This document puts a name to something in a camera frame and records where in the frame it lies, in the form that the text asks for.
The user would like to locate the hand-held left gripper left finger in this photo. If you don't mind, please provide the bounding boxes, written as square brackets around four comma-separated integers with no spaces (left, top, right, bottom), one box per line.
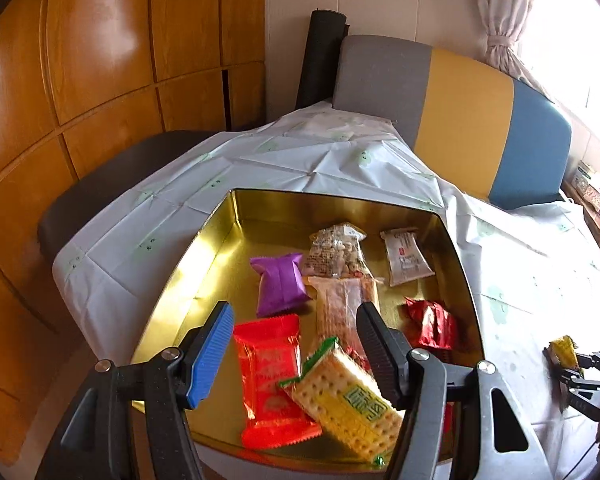
[35,301,236,480]

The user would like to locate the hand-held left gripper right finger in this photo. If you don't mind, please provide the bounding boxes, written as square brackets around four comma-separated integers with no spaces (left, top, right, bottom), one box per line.
[355,301,556,480]

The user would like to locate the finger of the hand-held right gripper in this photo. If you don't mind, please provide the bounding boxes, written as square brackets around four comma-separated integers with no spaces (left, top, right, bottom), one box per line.
[575,345,600,372]
[544,350,600,397]

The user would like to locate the gold and black snack packet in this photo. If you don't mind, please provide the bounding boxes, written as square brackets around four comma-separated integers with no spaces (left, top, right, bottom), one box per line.
[547,336,581,371]

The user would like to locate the crinkled red snack packet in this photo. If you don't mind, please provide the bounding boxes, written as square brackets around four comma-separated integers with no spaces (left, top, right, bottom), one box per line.
[404,297,461,353]

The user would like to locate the cracker packet with green ends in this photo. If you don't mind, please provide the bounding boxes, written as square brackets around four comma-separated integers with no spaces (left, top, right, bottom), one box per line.
[279,336,406,467]

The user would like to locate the clear rice cake packet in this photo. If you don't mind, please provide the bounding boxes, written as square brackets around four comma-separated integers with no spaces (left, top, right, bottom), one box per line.
[307,276,381,356]

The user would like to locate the gold metal tray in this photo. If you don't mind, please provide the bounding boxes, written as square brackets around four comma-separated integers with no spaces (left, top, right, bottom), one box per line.
[130,188,483,476]

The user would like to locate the white snack packet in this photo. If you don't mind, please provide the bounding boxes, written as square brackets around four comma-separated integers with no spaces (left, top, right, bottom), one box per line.
[380,227,436,288]

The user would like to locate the purple snack packet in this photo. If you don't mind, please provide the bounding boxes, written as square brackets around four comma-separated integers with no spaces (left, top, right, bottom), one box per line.
[250,252,313,318]

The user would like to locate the clear peanut packet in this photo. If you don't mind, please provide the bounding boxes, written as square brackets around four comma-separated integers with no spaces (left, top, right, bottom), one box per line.
[300,221,383,286]

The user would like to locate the patterned tissue box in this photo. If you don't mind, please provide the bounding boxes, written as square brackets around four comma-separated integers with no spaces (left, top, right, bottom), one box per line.
[570,160,600,201]

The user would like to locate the white printed plastic tablecloth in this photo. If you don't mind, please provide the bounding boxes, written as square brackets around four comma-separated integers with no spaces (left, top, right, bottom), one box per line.
[52,100,600,480]

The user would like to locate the grey yellow blue headboard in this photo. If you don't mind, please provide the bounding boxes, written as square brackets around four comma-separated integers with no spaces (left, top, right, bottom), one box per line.
[332,35,573,210]

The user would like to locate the black rolled mat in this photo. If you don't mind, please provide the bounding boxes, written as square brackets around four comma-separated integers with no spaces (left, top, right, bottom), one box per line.
[295,8,348,110]

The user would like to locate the wooden wardrobe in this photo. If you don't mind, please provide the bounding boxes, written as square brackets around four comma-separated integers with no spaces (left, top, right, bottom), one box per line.
[0,0,267,466]

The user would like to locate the window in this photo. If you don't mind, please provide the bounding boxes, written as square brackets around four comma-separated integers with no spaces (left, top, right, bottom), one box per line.
[522,0,600,126]

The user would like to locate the tied floral curtain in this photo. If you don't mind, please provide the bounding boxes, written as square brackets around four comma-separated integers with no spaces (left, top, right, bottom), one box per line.
[476,0,548,93]

